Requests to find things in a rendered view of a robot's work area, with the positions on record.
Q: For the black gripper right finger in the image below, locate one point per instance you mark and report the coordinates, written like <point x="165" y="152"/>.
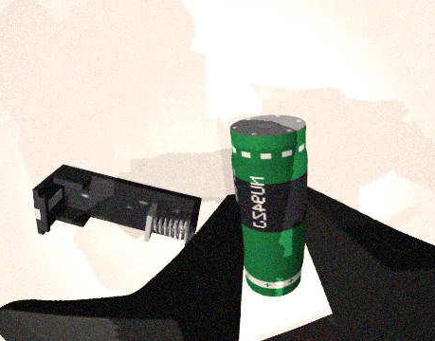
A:
<point x="380" y="282"/>

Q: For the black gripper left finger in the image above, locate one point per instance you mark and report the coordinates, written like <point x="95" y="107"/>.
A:
<point x="197" y="297"/>

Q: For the green battery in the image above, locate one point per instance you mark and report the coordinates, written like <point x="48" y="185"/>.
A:
<point x="270" y="174"/>

